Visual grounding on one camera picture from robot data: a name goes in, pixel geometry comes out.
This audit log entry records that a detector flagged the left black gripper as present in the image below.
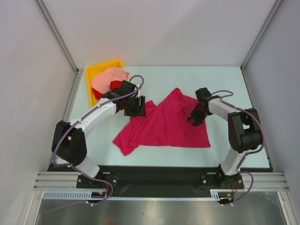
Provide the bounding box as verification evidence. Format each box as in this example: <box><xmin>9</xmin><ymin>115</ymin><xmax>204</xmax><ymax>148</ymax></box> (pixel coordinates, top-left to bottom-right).
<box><xmin>124</xmin><ymin>95</ymin><xmax>146</xmax><ymax>118</ymax></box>

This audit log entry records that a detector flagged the magenta t shirt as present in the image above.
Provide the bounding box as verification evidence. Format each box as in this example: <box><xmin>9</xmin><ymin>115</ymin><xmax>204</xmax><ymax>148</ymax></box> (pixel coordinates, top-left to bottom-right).
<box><xmin>113</xmin><ymin>88</ymin><xmax>210</xmax><ymax>156</ymax></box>

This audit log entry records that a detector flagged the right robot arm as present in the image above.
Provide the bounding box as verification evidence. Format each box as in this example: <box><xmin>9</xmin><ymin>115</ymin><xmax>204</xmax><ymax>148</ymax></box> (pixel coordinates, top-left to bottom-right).
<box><xmin>188</xmin><ymin>88</ymin><xmax>265</xmax><ymax>189</ymax></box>

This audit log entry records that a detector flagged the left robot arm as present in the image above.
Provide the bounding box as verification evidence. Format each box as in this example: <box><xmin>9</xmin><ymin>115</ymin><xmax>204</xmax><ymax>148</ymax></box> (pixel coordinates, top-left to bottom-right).
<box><xmin>52</xmin><ymin>80</ymin><xmax>146</xmax><ymax>188</ymax></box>

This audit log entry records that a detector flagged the red t shirt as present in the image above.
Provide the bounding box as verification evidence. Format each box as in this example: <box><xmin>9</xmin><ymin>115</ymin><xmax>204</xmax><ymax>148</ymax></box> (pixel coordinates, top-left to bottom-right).
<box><xmin>92</xmin><ymin>80</ymin><xmax>122</xmax><ymax>100</ymax></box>

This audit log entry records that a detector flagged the light pink t shirt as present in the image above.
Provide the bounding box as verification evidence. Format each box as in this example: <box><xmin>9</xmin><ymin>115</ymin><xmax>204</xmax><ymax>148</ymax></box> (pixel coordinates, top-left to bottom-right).
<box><xmin>90</xmin><ymin>67</ymin><xmax>129</xmax><ymax>91</ymax></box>

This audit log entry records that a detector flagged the yellow plastic bin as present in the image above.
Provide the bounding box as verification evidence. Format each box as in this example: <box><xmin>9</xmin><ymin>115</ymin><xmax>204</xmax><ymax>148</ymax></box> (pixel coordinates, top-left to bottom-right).
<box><xmin>85</xmin><ymin>60</ymin><xmax>124</xmax><ymax>107</ymax></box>

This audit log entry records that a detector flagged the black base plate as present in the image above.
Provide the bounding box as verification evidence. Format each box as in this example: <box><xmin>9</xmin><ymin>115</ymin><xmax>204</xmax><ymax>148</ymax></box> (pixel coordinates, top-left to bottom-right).
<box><xmin>46</xmin><ymin>165</ymin><xmax>274</xmax><ymax>197</ymax></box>

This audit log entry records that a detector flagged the left aluminium frame post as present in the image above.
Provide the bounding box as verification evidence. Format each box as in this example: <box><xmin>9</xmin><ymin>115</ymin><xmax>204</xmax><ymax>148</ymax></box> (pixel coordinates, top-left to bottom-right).
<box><xmin>34</xmin><ymin>0</ymin><xmax>83</xmax><ymax>75</ymax></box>

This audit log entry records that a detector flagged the aluminium frame post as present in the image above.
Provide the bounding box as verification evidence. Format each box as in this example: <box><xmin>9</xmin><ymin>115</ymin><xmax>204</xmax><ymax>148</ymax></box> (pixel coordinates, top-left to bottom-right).
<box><xmin>240</xmin><ymin>0</ymin><xmax>284</xmax><ymax>72</ymax></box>
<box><xmin>34</xmin><ymin>0</ymin><xmax>83</xmax><ymax>75</ymax></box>

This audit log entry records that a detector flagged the white slotted cable duct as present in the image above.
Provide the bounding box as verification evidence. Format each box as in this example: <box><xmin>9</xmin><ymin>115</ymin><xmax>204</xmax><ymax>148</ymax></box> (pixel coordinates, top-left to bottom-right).
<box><xmin>43</xmin><ymin>189</ymin><xmax>233</xmax><ymax>201</ymax></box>

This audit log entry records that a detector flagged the right aluminium frame post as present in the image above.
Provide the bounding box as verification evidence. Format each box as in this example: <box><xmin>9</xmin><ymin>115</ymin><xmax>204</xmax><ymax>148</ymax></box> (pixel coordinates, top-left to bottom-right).
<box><xmin>240</xmin><ymin>0</ymin><xmax>284</xmax><ymax>72</ymax></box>

